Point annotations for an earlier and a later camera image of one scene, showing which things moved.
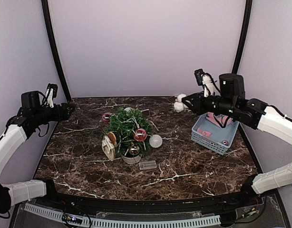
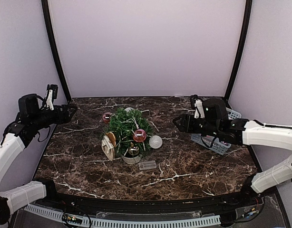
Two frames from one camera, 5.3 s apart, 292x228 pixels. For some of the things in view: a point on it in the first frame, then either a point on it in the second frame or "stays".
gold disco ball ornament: [134, 150] stays
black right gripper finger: [192, 96] → [180, 120]
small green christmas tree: [132, 130] stays
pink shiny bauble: [140, 135] stays
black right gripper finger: [194, 109] → [181, 129]
